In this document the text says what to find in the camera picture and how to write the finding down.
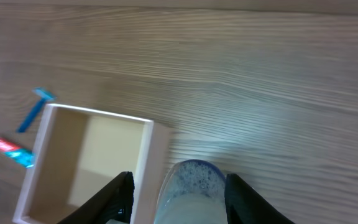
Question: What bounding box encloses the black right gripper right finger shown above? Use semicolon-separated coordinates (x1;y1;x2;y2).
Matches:
224;174;294;224

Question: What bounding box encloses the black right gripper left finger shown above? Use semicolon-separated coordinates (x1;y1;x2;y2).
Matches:
58;172;135;224

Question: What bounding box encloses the clear pump bottle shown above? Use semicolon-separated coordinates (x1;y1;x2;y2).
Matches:
154;159;227;224

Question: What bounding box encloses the Colgate toothpaste tube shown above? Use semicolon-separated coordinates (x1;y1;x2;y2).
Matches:
0;137;34;169

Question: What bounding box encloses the blue disposable razor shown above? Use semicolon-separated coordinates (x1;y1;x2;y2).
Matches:
16;87;56;133

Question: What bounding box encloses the white cardboard box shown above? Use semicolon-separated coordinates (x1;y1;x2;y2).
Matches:
13;103;171;223

